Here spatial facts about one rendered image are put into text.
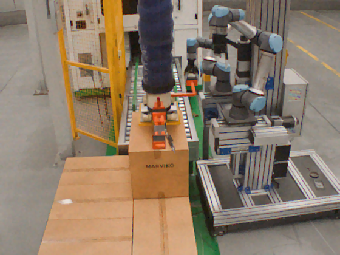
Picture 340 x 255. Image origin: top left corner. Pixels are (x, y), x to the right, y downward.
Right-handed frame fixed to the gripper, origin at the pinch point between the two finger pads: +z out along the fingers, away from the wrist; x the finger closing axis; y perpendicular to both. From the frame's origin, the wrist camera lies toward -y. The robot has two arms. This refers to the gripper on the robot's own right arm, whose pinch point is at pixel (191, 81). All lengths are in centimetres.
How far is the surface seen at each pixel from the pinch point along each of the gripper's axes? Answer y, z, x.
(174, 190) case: 61, 58, -18
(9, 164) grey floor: -74, 118, -201
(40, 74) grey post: -285, 88, -212
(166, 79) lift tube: 38.9, -17.6, -20.7
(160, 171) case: 61, 41, -27
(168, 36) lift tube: 37, -46, -18
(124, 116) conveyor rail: -61, 59, -61
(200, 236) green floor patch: 49, 118, 3
